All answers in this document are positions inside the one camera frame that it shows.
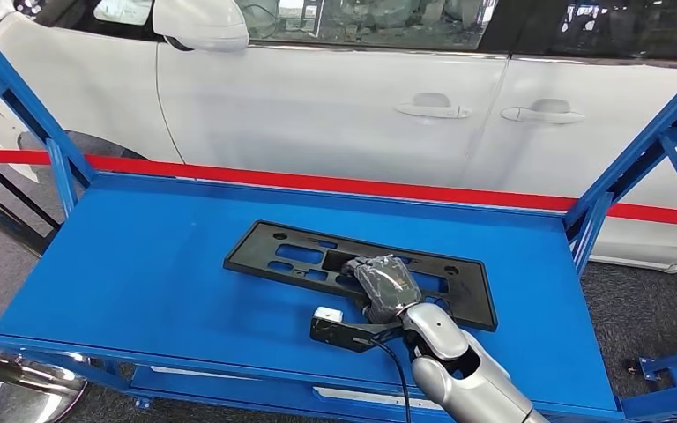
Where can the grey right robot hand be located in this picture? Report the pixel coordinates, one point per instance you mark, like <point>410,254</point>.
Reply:
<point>388,286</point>

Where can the black plastic plate frame part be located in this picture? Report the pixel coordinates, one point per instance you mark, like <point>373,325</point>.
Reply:
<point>257,251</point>

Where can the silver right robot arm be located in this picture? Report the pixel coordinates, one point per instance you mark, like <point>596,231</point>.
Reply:
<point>467,373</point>

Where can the large blue metal shelf rack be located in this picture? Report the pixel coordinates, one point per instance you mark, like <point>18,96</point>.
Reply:
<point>140,263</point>

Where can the white car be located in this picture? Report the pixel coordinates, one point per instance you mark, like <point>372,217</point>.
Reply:
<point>315,105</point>

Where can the blue wheeled metal rack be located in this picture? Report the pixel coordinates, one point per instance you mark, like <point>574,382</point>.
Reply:
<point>665,368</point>

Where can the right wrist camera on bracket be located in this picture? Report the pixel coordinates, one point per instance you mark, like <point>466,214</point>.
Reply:
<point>328,315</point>

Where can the chrome stanchion post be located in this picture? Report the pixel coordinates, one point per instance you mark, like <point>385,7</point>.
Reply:
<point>35,403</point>
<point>0,222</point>

